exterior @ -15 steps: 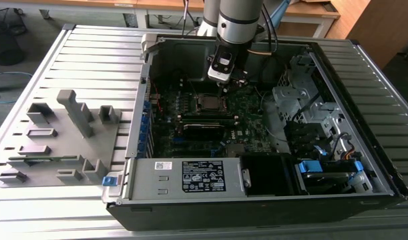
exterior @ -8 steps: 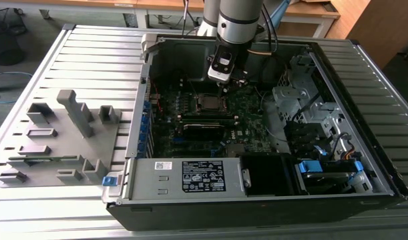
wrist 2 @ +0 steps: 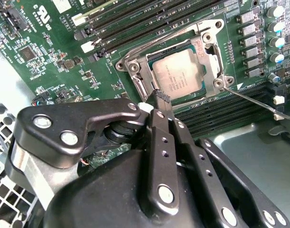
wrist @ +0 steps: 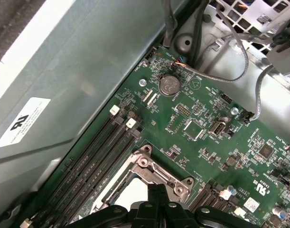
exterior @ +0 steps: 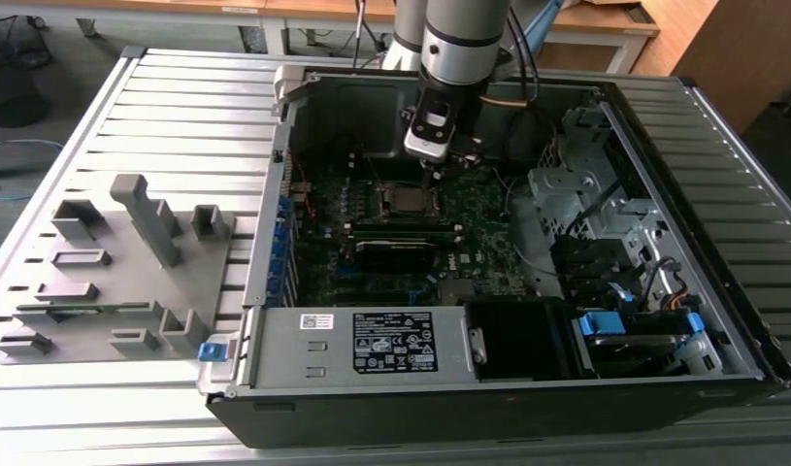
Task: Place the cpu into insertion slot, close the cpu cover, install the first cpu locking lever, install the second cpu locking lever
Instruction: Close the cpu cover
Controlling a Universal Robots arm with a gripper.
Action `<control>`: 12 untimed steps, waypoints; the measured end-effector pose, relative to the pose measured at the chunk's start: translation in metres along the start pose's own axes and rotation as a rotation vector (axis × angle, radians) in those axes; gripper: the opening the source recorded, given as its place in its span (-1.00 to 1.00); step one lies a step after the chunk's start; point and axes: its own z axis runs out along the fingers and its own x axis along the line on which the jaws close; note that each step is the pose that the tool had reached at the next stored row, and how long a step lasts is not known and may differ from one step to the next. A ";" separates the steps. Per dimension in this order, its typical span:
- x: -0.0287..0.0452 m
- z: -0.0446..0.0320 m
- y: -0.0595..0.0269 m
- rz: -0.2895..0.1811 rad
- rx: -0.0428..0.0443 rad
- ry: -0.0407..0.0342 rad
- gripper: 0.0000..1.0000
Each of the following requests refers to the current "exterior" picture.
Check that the CPU socket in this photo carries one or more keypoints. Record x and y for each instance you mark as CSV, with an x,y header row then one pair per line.
x,y
411,219

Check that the silver metal drive cage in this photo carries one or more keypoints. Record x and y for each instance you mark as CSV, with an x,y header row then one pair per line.
x,y
563,189

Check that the pale blue teach pendant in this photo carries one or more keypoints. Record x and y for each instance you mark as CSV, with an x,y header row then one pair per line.
x,y
542,19

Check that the green motherboard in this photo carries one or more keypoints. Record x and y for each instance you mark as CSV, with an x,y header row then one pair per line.
x,y
492,242

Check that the green RAM stick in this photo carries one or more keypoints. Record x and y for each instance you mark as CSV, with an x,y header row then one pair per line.
x,y
401,235
84,307

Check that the black graphics card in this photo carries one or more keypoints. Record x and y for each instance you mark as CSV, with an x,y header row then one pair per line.
x,y
395,257

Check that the chipset heat sink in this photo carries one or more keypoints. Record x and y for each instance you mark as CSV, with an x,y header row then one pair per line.
x,y
458,289

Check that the brown wooden cabinet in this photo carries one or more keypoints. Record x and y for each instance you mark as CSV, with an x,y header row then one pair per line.
x,y
744,48

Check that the black power supply label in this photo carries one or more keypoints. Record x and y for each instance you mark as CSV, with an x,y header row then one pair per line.
x,y
395,340

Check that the blue disk carrier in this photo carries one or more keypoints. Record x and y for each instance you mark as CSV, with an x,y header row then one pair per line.
x,y
602,324

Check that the white barcode sticker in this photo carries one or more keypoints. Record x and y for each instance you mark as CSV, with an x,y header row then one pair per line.
x,y
316,322

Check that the silver power supply unit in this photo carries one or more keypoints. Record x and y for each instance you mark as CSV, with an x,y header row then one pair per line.
x,y
284,354

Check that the grey parts rack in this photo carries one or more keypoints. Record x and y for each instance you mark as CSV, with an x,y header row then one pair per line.
x,y
129,272

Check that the blue case latch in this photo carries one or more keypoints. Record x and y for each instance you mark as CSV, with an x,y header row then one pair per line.
x,y
212,353

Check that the black PC case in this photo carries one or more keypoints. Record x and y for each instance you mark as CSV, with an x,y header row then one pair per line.
x,y
434,422

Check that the black mesh waste bin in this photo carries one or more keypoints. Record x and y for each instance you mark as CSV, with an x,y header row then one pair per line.
x,y
16,97

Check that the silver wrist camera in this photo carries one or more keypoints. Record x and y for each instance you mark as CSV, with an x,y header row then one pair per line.
x,y
428,133

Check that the black plastic bracket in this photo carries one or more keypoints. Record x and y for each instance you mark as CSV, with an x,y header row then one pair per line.
x,y
588,262

